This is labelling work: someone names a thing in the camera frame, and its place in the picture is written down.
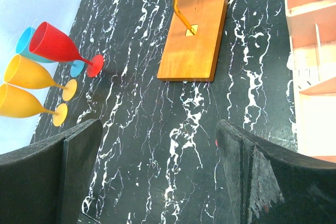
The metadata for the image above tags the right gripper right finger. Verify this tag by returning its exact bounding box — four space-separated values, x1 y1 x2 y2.
216 120 335 223

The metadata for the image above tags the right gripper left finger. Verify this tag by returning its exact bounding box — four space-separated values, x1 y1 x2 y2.
1 119 103 223

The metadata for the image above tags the yellow-base orange wine glass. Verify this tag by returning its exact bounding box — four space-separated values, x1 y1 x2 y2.
1 83 68 126

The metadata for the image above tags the yellow-base amber wine glass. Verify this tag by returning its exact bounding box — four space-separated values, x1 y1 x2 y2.
4 55 78 101

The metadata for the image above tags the red wine glass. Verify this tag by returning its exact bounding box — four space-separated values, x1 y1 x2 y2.
29 22 104 78

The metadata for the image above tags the blue wine glass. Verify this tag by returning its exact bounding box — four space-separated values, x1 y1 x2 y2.
15 27 85 78

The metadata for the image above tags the pink desk organizer tray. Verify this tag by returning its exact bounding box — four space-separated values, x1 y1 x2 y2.
285 0 335 162

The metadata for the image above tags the gold wire wine glass rack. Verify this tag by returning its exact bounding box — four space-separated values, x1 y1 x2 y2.
157 0 229 82

